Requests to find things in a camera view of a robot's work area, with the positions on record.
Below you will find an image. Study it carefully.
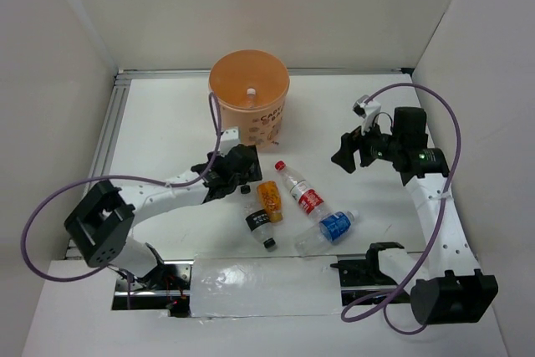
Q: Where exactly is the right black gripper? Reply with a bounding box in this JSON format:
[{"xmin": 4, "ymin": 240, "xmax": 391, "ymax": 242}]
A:
[{"xmin": 331, "ymin": 112, "xmax": 403, "ymax": 173}]

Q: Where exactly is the clear bottle dark blue label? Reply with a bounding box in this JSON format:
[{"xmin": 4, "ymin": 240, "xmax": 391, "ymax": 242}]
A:
[{"xmin": 240, "ymin": 185, "xmax": 252, "ymax": 195}]

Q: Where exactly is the orange juice bottle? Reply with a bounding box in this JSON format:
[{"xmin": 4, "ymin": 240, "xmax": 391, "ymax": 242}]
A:
[{"xmin": 257, "ymin": 181, "xmax": 283, "ymax": 223}]

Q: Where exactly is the clear bottle black label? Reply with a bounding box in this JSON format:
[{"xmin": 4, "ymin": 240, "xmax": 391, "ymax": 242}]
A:
[{"xmin": 244, "ymin": 201, "xmax": 277, "ymax": 251}]

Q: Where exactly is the clear bottle white cap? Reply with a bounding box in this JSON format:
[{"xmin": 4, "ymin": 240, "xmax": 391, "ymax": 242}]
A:
[{"xmin": 245, "ymin": 88, "xmax": 257, "ymax": 109}]

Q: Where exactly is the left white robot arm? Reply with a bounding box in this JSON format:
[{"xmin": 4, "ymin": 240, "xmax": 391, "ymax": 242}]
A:
[{"xmin": 64, "ymin": 144, "xmax": 262, "ymax": 289}]

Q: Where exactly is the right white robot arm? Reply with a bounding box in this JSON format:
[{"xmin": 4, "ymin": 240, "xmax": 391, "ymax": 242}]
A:
[{"xmin": 331, "ymin": 103, "xmax": 498, "ymax": 327}]

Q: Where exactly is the orange plastic bin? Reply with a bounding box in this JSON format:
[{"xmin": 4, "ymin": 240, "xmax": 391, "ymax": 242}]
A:
[{"xmin": 208, "ymin": 49, "xmax": 290, "ymax": 149}]

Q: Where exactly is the clear bottle red label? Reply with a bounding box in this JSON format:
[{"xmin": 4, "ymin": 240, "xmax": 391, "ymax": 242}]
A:
[{"xmin": 275, "ymin": 161, "xmax": 333, "ymax": 223}]

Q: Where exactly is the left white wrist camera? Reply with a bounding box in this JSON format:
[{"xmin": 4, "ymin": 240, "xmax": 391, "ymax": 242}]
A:
[{"xmin": 219, "ymin": 127, "xmax": 241, "ymax": 156}]

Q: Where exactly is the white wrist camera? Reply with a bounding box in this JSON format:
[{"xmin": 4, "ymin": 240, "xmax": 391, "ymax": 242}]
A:
[
  {"xmin": 353, "ymin": 95, "xmax": 381, "ymax": 135},
  {"xmin": 219, "ymin": 127, "xmax": 241, "ymax": 156}
]

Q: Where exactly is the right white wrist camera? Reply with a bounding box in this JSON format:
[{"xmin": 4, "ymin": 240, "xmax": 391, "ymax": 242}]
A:
[{"xmin": 353, "ymin": 95, "xmax": 381, "ymax": 135}]

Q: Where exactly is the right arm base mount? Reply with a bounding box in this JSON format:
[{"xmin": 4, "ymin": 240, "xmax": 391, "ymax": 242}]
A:
[{"xmin": 330, "ymin": 242, "xmax": 404, "ymax": 307}]

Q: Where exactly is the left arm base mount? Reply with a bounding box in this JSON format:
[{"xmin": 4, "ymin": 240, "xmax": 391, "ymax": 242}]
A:
[{"xmin": 111, "ymin": 260, "xmax": 194, "ymax": 318}]

